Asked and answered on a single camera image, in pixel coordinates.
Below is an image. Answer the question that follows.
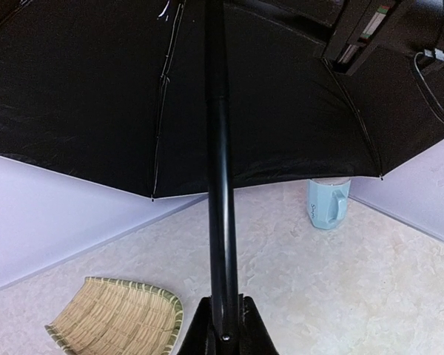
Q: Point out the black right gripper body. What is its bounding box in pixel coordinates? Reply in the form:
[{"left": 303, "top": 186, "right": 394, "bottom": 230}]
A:
[{"left": 322, "top": 1, "right": 403, "bottom": 75}]

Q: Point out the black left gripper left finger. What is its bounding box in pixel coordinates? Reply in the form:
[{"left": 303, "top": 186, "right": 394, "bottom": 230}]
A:
[{"left": 177, "top": 297, "right": 222, "bottom": 355}]

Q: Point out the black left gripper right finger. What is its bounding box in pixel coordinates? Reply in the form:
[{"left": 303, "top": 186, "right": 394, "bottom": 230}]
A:
[{"left": 229, "top": 294, "right": 278, "bottom": 355}]

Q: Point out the pink folding umbrella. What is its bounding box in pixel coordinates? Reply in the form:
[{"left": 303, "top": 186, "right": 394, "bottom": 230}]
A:
[{"left": 0, "top": 1, "right": 444, "bottom": 342}]

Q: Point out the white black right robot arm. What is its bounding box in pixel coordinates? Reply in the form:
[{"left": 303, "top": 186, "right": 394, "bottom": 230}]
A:
[{"left": 321, "top": 1, "right": 444, "bottom": 124}]

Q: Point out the woven bamboo tray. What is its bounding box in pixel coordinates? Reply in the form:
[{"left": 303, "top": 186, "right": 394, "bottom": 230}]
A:
[{"left": 44, "top": 277, "right": 184, "bottom": 355}]

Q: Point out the light blue mug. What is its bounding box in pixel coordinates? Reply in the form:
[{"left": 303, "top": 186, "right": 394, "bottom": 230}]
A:
[{"left": 306, "top": 177, "right": 351, "bottom": 230}]

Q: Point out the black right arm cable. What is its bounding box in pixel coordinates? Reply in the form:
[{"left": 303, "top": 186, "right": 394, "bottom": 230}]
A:
[{"left": 414, "top": 50, "right": 444, "bottom": 130}]

